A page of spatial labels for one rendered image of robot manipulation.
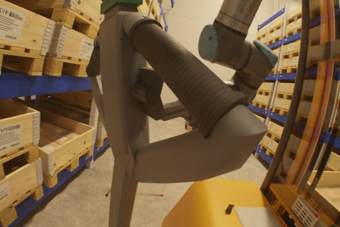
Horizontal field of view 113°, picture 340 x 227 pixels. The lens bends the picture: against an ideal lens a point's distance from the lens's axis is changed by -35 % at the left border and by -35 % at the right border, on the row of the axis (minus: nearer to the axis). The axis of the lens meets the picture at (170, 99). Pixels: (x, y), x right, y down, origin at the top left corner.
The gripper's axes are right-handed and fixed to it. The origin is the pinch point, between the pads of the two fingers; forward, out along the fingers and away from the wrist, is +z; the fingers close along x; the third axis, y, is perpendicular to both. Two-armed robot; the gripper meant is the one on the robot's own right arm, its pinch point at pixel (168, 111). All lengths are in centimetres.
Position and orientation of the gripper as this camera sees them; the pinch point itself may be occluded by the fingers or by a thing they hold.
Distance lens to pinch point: 36.5
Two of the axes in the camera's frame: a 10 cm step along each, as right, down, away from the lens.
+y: -6.1, -2.3, 7.6
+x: 0.1, -9.6, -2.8
